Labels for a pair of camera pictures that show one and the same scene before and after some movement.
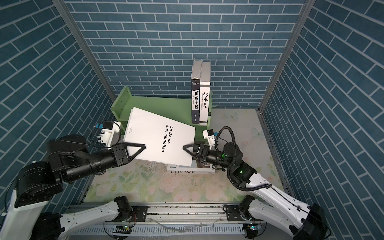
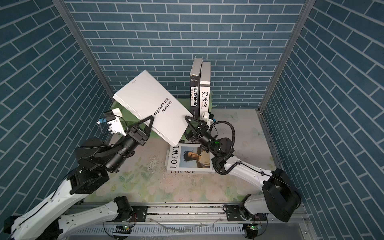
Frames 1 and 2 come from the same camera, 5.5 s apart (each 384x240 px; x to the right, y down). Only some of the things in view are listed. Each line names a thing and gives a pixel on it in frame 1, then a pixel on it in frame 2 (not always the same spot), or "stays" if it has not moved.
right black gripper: (204, 149) to (203, 136)
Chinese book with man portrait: (196, 77) stays
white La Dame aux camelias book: (164, 139) to (145, 98)
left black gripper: (120, 151) to (141, 137)
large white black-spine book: (205, 93) stays
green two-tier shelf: (177, 109) to (133, 121)
